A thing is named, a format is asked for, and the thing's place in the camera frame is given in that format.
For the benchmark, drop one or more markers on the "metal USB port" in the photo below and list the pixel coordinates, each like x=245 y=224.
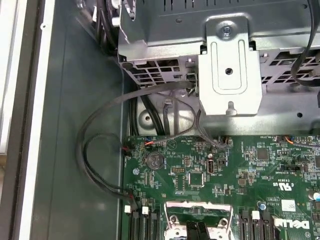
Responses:
x=210 y=167

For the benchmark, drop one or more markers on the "black RAM slot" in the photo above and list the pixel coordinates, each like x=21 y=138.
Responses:
x=244 y=225
x=136 y=225
x=267 y=227
x=128 y=222
x=145 y=225
x=255 y=227
x=155 y=227

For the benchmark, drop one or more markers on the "green motherboard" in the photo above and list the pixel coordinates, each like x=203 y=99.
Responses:
x=237 y=175

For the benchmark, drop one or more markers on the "silver cage bracket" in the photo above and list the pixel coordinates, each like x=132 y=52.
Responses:
x=230 y=75

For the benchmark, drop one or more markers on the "metal socket cover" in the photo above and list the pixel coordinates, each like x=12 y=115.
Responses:
x=200 y=205

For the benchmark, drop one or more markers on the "CPU socket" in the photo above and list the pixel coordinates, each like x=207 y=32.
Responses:
x=175 y=222

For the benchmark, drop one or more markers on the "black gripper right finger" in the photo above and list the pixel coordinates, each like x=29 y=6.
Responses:
x=203 y=232

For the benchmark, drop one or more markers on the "white barcode label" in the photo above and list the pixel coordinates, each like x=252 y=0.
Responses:
x=288 y=205

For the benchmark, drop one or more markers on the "grey metal drive cage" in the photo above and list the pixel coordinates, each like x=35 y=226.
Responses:
x=175 y=30

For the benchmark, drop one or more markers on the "grey PC case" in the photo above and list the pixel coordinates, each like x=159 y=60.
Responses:
x=75 y=125

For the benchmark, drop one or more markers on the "black square chip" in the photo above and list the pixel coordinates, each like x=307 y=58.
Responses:
x=195 y=178

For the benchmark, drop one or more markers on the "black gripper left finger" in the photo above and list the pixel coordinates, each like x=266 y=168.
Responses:
x=193 y=231

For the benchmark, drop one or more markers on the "coin cell battery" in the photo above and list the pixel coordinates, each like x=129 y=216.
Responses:
x=155 y=160

